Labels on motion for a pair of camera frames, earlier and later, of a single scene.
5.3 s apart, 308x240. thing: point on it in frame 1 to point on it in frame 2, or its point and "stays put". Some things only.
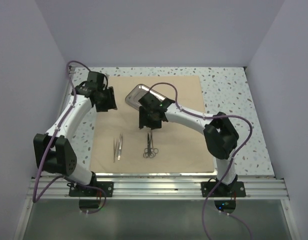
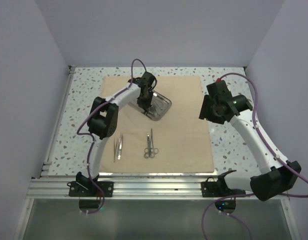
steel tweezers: (114, 148) stays put
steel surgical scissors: (153, 150) stays put
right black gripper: (144, 122) to (205, 113)
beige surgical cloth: (120, 146) stays put
